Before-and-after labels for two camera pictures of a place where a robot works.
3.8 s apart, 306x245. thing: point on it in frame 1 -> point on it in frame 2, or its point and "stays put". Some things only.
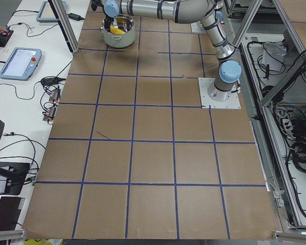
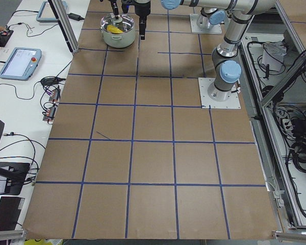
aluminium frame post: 63,19 stays put
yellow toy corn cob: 116,30 stays put
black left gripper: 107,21 -> 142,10
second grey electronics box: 50,116 stays put
